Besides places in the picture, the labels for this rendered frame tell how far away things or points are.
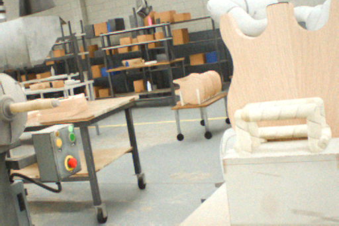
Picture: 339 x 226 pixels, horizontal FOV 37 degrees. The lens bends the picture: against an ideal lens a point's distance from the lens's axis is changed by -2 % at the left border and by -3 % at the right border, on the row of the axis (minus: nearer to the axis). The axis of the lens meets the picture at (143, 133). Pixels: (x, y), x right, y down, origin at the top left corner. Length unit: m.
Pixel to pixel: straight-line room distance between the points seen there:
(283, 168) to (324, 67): 0.30
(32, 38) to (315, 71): 0.80
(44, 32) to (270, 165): 0.80
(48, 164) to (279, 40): 1.07
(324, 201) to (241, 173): 0.20
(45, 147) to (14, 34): 0.61
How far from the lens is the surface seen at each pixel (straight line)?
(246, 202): 1.26
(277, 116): 1.19
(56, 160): 2.02
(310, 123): 1.18
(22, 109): 1.78
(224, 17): 1.40
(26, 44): 1.54
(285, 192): 1.23
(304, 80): 1.37
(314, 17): 1.80
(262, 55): 1.38
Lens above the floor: 1.41
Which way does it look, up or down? 10 degrees down
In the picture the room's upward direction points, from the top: 9 degrees counter-clockwise
